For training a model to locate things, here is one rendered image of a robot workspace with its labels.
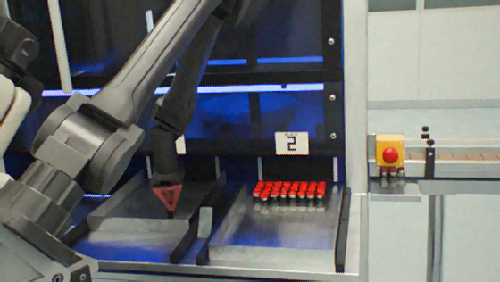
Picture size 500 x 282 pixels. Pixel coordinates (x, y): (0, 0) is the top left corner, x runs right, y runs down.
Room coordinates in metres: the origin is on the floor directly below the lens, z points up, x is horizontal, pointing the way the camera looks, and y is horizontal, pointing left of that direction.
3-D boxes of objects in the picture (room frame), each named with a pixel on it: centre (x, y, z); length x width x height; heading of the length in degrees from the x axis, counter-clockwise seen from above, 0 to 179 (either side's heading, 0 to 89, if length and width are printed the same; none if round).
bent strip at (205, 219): (1.07, 0.12, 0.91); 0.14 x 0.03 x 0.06; 167
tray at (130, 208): (1.32, 0.24, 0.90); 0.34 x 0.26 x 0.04; 167
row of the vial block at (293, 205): (1.22, -0.09, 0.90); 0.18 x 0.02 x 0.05; 77
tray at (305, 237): (1.13, -0.07, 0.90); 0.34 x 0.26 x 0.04; 166
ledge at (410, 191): (1.34, -0.39, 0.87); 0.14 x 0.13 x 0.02; 167
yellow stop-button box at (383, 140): (1.30, -0.36, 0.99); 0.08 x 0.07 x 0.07; 167
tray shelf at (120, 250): (1.21, 0.09, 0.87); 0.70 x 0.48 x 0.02; 77
